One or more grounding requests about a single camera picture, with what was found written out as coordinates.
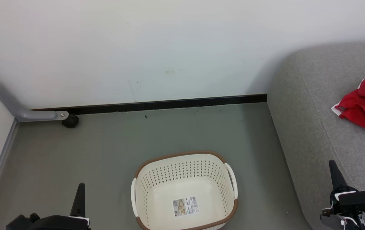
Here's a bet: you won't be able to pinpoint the grey fabric sofa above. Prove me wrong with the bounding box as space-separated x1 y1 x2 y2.
267 41 365 230

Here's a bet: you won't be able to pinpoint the cream perforated laundry basket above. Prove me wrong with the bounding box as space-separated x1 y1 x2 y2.
131 151 238 230

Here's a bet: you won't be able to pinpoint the white paper product label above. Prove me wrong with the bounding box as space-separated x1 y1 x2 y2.
172 196 199 218

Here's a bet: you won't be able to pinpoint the red shorts with white trim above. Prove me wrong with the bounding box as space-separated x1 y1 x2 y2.
331 89 365 129

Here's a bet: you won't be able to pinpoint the black round rubber foot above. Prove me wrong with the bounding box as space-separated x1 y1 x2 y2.
62 114 80 129

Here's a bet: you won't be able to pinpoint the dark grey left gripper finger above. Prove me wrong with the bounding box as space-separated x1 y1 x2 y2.
70 183 86 218

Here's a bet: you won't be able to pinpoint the black wall baseboard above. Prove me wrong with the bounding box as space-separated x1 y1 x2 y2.
31 94 268 115

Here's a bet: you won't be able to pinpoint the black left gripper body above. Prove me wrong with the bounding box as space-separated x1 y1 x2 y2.
37 215 92 230

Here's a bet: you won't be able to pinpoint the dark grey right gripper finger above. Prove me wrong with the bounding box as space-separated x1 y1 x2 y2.
329 160 348 190

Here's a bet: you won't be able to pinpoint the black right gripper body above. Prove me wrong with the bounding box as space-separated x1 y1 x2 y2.
322 187 365 221

